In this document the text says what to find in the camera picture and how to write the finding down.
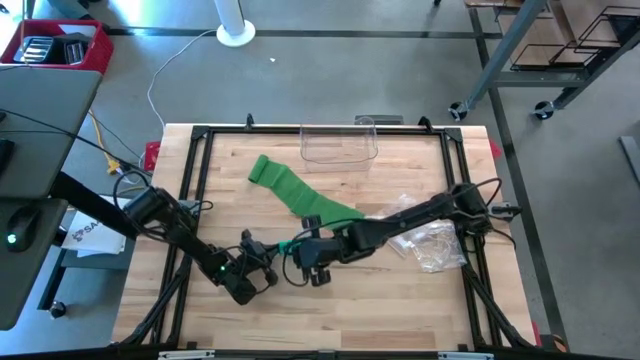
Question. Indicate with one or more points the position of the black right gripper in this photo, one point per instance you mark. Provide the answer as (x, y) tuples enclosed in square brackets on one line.
[(320, 252)]

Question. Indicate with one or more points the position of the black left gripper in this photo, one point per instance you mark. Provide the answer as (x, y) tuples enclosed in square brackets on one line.
[(257, 257)]

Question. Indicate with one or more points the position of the light green elastic bandage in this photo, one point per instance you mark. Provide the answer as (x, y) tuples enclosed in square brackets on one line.
[(295, 192)]

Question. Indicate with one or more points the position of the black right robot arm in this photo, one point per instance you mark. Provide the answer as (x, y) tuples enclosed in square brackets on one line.
[(425, 210)]

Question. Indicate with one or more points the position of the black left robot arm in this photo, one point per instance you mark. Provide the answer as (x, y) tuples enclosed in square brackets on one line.
[(195, 245)]

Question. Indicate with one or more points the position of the clear plastic container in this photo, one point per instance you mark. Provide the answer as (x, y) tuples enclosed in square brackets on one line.
[(340, 150)]

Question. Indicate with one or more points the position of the grey metal plate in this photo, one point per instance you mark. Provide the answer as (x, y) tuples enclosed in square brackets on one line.
[(385, 120)]

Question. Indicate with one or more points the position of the white printed paper sheet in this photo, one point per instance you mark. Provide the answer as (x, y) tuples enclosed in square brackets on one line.
[(95, 235)]

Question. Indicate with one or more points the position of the black desk support beam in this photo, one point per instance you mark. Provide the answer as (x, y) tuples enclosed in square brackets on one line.
[(90, 205)]

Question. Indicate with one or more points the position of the black caster wheel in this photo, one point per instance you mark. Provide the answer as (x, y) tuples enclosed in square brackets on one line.
[(57, 310), (544, 110), (456, 111)]

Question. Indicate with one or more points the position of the white pole with round base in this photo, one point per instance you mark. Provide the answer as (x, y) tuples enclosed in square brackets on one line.
[(235, 34)]

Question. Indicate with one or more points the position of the grey desk panel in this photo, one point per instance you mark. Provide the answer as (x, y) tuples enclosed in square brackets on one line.
[(25, 285), (50, 95)]

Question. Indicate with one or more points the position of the black computer mouse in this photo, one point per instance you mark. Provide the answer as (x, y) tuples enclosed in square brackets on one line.
[(22, 227)]

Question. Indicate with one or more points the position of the red plastic crate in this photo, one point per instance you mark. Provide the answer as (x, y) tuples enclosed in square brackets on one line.
[(102, 50)]

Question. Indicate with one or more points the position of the black appliance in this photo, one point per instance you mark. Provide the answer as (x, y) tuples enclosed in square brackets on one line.
[(72, 50)]

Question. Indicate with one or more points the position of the black flat device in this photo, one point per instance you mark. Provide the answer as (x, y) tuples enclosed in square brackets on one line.
[(5, 155)]

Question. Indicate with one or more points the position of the silver metal appliance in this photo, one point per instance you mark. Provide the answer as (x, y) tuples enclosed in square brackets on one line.
[(35, 50)]

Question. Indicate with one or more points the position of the silver metal bracket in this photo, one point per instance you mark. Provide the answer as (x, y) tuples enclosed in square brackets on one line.
[(185, 355), (465, 356)]

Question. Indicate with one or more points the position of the black metal table frame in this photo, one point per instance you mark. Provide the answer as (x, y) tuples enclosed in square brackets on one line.
[(425, 131)]

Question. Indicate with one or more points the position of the grey metal cart frame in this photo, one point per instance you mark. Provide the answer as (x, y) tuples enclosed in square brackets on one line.
[(500, 50)]

